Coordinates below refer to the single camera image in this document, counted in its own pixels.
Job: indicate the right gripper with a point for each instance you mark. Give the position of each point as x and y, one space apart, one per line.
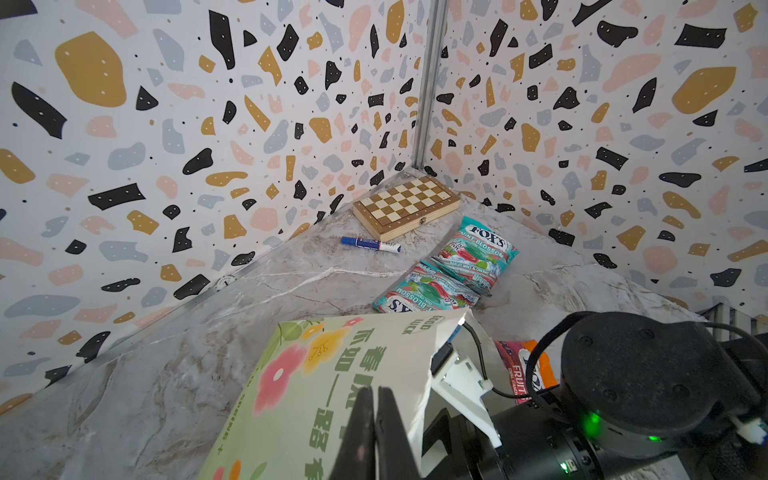
633 392

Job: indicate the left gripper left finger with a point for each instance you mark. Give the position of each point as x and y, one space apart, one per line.
356 455

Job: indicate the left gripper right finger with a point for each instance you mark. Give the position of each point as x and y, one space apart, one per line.
395 457

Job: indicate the white floral paper bag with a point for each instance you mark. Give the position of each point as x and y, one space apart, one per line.
289 420

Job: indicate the orange fruits candy bag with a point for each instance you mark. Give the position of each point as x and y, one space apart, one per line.
515 356

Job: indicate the mint blossom candy bag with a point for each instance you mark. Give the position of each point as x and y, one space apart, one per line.
425 288
475 255

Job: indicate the blue white marker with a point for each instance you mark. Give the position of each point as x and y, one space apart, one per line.
371 244

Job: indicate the wooden chessboard box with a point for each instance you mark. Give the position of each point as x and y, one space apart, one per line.
398 210

